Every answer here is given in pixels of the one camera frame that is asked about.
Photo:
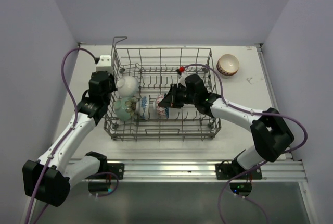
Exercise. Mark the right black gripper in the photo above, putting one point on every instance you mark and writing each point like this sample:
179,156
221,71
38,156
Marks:
171,100

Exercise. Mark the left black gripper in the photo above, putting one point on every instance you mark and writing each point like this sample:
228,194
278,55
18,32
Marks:
111,77

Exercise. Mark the red diamond pattern bowl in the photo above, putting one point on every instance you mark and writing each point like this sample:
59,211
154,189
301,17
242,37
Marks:
163,112

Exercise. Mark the blue floral white bowl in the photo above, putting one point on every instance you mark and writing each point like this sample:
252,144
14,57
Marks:
142,108

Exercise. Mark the white bowl dark stripes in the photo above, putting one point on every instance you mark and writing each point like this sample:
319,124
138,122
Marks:
228,63

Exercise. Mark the blue zigzag ceramic bowl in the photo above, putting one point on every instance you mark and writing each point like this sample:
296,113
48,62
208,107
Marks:
226,74

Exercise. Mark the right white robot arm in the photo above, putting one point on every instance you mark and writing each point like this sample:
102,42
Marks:
270,133

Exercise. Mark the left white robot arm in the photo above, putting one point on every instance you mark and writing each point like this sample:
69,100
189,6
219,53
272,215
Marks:
50,178

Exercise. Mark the white ribbed ceramic bowl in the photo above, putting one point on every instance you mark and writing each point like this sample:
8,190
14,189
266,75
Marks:
127,86

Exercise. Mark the pale green ceramic bowl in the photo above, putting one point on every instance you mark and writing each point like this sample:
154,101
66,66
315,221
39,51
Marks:
122,109

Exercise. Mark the brown floral ceramic bowl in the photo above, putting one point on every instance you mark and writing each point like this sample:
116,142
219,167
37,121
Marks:
131,107

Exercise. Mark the grey wire dish rack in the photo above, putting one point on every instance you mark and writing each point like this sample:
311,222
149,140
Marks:
155,68

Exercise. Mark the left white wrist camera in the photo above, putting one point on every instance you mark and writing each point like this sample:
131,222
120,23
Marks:
104,64

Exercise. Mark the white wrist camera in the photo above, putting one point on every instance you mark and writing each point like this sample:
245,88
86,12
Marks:
104,64
181,75

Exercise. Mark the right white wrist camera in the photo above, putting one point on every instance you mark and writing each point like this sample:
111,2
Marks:
181,75

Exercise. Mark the aluminium mounting rail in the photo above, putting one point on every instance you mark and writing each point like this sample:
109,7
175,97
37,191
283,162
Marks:
203,171

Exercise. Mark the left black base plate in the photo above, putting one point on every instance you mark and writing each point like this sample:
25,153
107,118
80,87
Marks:
115,168

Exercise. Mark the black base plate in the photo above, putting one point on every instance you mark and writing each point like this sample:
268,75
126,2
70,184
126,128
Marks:
227,169
115,168

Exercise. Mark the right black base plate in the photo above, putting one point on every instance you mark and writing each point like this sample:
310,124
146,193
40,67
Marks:
227,169

